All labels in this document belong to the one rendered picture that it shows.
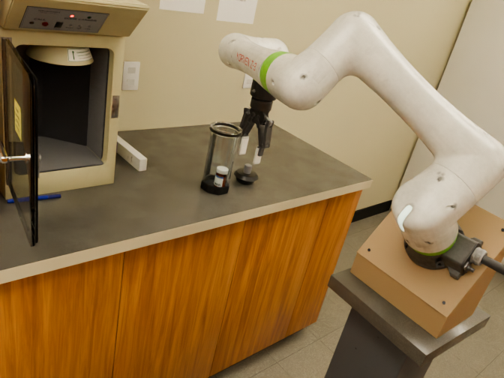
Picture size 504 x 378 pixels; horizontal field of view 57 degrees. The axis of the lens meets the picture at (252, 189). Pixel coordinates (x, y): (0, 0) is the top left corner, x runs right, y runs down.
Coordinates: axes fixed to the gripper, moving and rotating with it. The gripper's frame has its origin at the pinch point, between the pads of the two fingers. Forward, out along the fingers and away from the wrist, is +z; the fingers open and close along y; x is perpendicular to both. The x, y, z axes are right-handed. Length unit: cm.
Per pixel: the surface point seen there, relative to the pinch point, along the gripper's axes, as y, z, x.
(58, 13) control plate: 4, -41, 67
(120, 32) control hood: 9, -37, 49
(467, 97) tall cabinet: 30, -5, -233
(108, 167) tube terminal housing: 12.3, 5.8, 47.7
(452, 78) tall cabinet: 46, -14, -233
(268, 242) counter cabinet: -14.7, 31.3, -5.2
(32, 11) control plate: 4, -41, 73
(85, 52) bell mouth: 16, -29, 55
